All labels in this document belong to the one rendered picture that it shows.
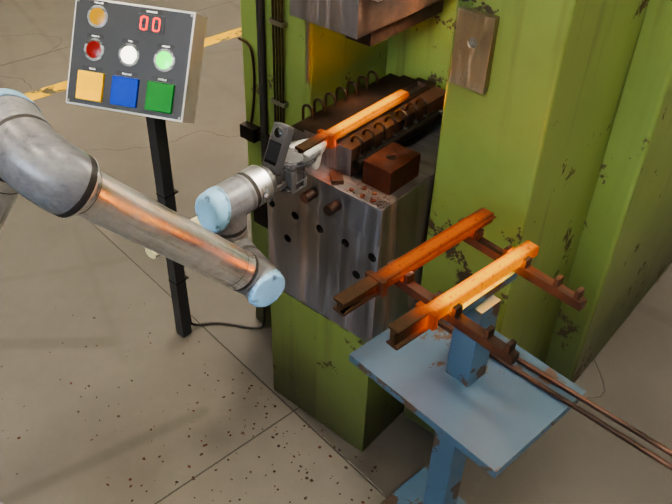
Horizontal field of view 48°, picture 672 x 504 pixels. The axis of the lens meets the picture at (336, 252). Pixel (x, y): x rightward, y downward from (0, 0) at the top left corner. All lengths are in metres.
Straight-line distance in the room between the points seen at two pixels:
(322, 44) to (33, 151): 0.99
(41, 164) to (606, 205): 1.52
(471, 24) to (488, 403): 0.78
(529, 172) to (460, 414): 0.56
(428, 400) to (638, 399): 1.30
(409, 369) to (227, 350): 1.18
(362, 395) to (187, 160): 1.83
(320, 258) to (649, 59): 0.95
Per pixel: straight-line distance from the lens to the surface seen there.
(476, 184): 1.85
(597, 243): 2.32
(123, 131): 4.00
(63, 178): 1.29
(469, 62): 1.71
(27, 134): 1.31
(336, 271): 2.00
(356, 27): 1.71
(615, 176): 2.20
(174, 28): 2.07
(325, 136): 1.86
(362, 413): 2.29
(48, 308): 3.00
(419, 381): 1.62
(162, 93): 2.06
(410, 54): 2.27
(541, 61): 1.65
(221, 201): 1.64
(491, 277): 1.47
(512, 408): 1.62
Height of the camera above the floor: 1.95
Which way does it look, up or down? 39 degrees down
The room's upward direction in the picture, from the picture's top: 2 degrees clockwise
